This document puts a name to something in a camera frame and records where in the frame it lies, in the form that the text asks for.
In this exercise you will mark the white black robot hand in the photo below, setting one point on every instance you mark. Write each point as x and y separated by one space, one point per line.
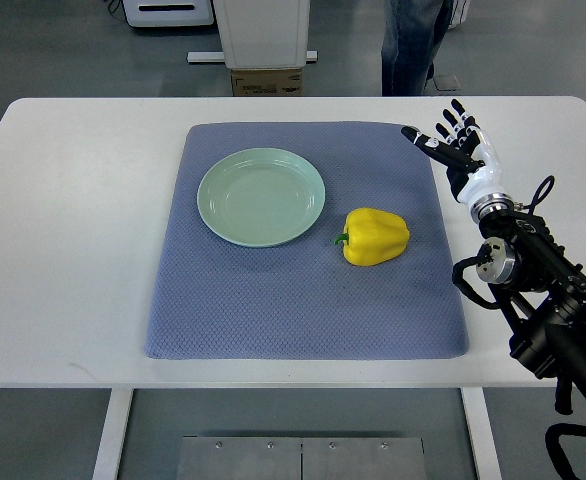
458 149

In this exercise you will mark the yellow bell pepper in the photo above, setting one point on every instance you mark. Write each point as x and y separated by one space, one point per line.
372 236

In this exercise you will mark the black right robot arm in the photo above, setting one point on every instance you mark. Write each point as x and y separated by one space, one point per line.
521 271

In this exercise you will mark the grey floor plate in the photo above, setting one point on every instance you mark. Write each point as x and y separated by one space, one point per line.
446 83

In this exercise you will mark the light green plate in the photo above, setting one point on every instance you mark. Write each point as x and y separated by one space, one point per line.
261 197

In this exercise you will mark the person legs in jeans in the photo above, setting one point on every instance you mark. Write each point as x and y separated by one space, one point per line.
414 31

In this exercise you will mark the cardboard box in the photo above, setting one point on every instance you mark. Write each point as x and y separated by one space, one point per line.
267 83

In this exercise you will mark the right white table leg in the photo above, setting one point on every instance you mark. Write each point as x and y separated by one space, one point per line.
480 433

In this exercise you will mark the white table leg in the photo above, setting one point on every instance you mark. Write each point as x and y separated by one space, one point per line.
480 433
113 434

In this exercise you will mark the blue quilted mat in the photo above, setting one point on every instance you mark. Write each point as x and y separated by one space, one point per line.
303 300

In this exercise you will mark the white appliance with slot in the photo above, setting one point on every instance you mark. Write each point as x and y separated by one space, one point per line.
157 14

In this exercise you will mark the left white table leg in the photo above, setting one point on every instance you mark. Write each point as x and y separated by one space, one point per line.
113 434

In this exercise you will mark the white pedestal column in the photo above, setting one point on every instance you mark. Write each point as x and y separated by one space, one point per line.
260 35

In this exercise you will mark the metal base plate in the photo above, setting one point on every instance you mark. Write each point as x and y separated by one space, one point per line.
236 457

